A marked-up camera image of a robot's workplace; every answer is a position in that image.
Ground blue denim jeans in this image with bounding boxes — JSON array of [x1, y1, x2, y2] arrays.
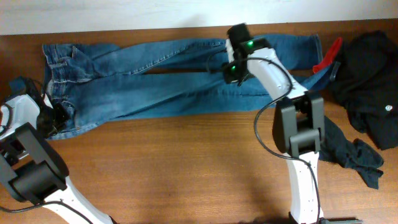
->
[[42, 34, 330, 139]]

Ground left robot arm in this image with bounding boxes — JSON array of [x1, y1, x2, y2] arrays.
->
[[1, 77, 115, 224]]

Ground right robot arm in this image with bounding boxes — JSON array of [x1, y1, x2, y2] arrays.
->
[[221, 24, 329, 223]]

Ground dark grey cloth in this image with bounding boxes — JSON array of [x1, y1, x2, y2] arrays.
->
[[319, 117, 384, 189]]

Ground black garment with red trim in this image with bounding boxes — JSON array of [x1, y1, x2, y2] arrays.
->
[[312, 30, 397, 150]]

